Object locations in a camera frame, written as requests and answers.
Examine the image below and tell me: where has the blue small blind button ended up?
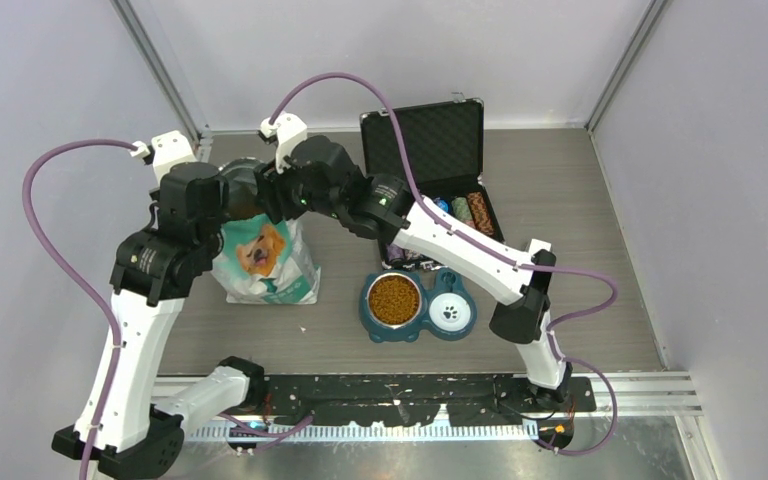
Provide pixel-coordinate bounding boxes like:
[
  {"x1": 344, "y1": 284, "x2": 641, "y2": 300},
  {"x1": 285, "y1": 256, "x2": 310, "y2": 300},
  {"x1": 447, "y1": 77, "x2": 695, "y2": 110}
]
[{"x1": 433, "y1": 198, "x2": 450, "y2": 213}]

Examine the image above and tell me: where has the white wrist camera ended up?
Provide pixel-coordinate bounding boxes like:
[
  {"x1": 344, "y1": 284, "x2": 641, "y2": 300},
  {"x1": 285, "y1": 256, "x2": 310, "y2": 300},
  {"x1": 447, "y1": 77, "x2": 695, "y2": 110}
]
[
  {"x1": 259, "y1": 111, "x2": 308, "y2": 174},
  {"x1": 130, "y1": 130, "x2": 197, "y2": 183}
]

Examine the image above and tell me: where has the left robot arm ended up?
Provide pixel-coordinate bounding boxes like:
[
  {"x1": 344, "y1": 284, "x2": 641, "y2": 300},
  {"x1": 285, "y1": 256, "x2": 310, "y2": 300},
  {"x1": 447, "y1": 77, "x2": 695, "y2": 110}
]
[{"x1": 52, "y1": 162, "x2": 268, "y2": 479}]

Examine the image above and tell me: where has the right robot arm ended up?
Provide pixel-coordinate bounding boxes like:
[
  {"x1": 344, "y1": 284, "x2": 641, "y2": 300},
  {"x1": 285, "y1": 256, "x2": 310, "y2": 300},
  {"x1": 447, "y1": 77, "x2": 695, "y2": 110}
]
[{"x1": 255, "y1": 134, "x2": 571, "y2": 411}]

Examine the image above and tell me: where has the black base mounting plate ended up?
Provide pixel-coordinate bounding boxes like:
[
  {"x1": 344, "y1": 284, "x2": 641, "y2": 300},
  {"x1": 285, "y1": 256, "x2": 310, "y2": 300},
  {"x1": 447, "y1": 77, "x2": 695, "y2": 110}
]
[{"x1": 230, "y1": 373, "x2": 596, "y2": 427}]

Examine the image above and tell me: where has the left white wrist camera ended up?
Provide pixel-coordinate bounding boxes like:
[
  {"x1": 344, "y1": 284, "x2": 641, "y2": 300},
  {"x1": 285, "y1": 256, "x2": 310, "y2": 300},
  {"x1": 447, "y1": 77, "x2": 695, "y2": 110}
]
[{"x1": 130, "y1": 130, "x2": 197, "y2": 183}]

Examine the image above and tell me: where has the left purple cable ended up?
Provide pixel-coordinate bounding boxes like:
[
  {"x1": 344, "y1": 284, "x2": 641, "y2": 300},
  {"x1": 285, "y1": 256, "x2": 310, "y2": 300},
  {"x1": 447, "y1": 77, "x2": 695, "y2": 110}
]
[{"x1": 22, "y1": 139, "x2": 316, "y2": 480}]

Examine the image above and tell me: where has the teal double pet bowl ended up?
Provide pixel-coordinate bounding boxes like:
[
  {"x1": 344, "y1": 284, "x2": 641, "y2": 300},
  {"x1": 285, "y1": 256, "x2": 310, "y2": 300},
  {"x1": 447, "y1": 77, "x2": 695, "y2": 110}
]
[{"x1": 358, "y1": 268, "x2": 477, "y2": 343}]

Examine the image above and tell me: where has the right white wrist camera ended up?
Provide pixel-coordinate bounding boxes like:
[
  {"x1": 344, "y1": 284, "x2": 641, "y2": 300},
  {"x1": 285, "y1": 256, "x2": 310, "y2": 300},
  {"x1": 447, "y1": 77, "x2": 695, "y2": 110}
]
[{"x1": 259, "y1": 111, "x2": 308, "y2": 174}]

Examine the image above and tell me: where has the black poker chip case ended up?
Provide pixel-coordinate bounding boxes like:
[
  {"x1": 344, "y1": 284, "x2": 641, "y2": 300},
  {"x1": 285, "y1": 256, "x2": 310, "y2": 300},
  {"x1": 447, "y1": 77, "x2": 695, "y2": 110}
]
[{"x1": 359, "y1": 97, "x2": 505, "y2": 271}]

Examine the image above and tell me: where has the green pet food bag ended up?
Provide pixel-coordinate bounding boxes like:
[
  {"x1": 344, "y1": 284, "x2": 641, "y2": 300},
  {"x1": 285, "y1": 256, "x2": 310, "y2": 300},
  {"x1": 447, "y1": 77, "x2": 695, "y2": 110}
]
[{"x1": 211, "y1": 156, "x2": 322, "y2": 306}]

